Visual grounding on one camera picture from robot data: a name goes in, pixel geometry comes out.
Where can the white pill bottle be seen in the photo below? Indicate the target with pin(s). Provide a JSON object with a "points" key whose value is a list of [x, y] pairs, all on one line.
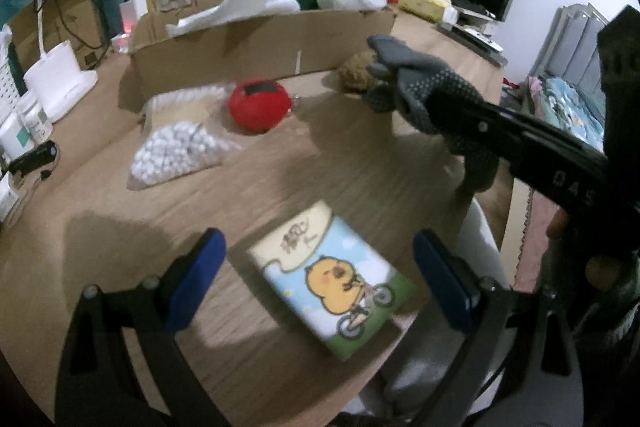
{"points": [[14, 137], [36, 117]]}

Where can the grey dotted work glove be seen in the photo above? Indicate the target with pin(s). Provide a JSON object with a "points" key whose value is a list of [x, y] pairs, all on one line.
{"points": [[435, 92]]}

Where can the cartoon duck tissue pack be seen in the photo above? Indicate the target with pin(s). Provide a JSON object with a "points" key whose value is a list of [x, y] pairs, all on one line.
{"points": [[330, 277]]}

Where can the white computer desk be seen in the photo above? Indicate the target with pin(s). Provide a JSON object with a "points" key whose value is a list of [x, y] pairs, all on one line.
{"points": [[472, 14]]}

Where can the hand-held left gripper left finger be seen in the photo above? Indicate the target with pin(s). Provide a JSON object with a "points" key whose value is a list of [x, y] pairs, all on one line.
{"points": [[200, 272]]}

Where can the white desk lamp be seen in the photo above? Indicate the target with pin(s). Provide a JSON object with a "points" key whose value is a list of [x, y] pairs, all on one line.
{"points": [[60, 77]]}

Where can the red plush tomato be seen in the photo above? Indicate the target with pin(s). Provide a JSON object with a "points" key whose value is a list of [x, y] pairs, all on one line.
{"points": [[260, 107]]}

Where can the cardboard box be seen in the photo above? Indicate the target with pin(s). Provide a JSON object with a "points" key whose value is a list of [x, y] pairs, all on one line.
{"points": [[225, 52]]}

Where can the bag of cotton swabs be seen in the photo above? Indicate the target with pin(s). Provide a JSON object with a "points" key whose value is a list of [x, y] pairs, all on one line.
{"points": [[180, 99]]}

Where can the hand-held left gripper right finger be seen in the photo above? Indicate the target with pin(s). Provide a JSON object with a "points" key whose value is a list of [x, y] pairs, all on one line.
{"points": [[440, 277]]}

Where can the person's right forearm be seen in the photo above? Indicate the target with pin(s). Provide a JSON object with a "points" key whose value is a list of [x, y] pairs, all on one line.
{"points": [[622, 302]]}

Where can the white plastic basket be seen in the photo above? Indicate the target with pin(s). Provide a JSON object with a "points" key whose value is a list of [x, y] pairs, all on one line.
{"points": [[7, 72]]}

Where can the printed teal blanket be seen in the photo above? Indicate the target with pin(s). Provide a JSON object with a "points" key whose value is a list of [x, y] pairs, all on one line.
{"points": [[570, 102]]}

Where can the white power adapter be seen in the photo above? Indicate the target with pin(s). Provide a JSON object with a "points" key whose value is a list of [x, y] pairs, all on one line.
{"points": [[134, 14]]}

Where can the brown loofah sponge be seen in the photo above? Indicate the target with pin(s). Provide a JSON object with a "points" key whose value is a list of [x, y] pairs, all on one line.
{"points": [[355, 72]]}

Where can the person's right hand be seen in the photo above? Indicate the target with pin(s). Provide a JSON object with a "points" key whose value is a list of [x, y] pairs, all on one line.
{"points": [[556, 224]]}

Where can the small black flashlight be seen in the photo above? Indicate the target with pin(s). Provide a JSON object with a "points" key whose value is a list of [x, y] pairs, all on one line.
{"points": [[32, 158]]}

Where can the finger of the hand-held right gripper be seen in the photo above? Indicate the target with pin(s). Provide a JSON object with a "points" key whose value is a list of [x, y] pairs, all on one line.
{"points": [[540, 132]]}

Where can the grey padded headboard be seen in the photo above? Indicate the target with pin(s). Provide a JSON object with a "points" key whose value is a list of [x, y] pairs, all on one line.
{"points": [[565, 37]]}

